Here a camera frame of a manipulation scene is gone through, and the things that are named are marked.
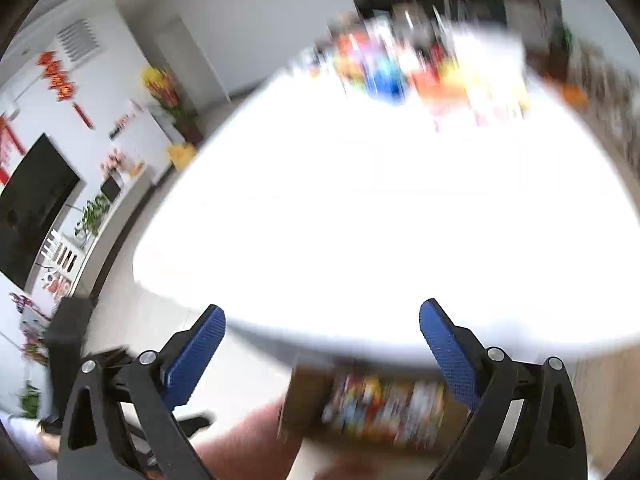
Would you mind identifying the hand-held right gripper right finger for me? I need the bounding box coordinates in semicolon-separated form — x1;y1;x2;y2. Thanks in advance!
419;298;588;480

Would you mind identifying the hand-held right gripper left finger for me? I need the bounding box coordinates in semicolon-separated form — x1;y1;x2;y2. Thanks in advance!
57;304;227;480

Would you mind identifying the cardboard box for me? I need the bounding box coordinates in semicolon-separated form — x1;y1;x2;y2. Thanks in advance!
280;362;473;458

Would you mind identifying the person's left forearm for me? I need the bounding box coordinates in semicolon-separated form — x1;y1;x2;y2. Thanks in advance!
0;412;58;480

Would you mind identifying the heap of boxed toys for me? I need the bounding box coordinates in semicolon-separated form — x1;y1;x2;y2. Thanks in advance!
322;372;446;448

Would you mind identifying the black stand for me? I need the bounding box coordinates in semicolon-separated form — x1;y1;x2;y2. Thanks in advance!
40;296;96;433

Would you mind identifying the cartoon printed board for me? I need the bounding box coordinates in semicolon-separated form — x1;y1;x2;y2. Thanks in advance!
42;267;73;301

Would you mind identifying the white marble table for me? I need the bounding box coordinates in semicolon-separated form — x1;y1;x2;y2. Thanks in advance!
132;25;640;361

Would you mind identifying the colourful toy clutter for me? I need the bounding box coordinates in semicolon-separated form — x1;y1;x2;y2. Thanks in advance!
10;290;51;366

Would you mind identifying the white slotted rack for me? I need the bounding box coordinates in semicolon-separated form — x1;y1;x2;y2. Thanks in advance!
40;228;83;281

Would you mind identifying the white television console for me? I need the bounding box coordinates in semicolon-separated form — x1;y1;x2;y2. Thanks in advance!
10;165;156;321

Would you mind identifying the green leafy potted plant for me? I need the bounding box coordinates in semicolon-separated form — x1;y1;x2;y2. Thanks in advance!
75;192;112;238

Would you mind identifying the yellow potty chair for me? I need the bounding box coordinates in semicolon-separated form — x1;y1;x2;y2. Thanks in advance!
167;142;197;171

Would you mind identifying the pink flower bouquet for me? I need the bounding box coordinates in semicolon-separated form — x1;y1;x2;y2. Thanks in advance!
100;147;128;176

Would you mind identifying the black flat television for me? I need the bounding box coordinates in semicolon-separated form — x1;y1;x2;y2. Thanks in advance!
0;132;82;291

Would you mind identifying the yellow flower potted plant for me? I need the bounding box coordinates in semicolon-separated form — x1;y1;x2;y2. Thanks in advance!
141;65;206;146

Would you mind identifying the orange cloth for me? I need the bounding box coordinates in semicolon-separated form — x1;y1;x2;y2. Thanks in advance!
545;77;588;108

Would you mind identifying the pile of small toys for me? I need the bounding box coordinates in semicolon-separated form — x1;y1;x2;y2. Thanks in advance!
290;5;533;131

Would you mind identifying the white door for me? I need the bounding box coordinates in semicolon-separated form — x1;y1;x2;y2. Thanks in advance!
152;15;233;106

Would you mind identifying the white tissue box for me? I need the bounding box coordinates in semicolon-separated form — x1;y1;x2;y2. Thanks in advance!
452;27;527;93

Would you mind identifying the green bag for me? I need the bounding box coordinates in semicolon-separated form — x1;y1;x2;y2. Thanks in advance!
550;25;574;76

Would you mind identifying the black tablet frame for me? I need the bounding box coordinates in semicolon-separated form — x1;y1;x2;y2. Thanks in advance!
100;176;123;203

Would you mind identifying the large red knot wall ornament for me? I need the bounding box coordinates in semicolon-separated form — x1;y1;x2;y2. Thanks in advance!
0;115;26;186

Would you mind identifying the red hanging charm string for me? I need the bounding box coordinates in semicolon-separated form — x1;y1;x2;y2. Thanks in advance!
36;50;96;131

